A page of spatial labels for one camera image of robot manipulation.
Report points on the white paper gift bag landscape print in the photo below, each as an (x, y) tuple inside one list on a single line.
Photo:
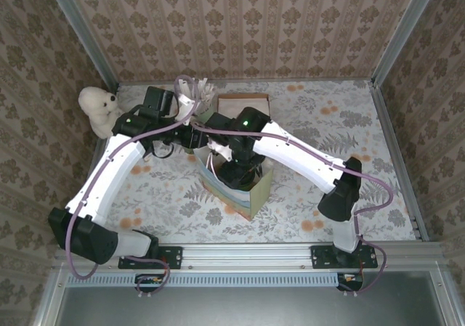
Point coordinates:
[(259, 195)]

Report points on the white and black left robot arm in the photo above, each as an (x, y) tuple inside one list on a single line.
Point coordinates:
[(105, 173)]

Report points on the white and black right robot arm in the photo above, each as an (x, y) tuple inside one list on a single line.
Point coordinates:
[(298, 155)]

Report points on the white paper napkin stack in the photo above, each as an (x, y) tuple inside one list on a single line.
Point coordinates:
[(232, 106)]

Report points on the shallow brown cardboard box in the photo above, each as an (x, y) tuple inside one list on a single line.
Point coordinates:
[(243, 95)]

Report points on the white wrapped straw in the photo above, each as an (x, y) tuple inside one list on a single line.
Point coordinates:
[(209, 91), (202, 86)]

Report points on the floral patterned table mat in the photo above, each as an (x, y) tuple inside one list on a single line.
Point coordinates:
[(290, 210)]

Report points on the white teddy bear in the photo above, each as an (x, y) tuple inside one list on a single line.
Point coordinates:
[(96, 104)]

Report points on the black connector box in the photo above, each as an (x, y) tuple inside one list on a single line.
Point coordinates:
[(350, 279), (149, 279)]

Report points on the grey metal shelf panel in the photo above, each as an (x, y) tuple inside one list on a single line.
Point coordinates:
[(254, 308)]

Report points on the aluminium mounting rail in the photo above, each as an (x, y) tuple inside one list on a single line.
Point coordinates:
[(247, 257)]

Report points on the aluminium side rail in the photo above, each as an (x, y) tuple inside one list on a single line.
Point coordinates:
[(399, 159), (99, 150)]

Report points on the aluminium frame post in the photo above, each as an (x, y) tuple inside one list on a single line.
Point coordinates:
[(84, 32), (405, 32)]

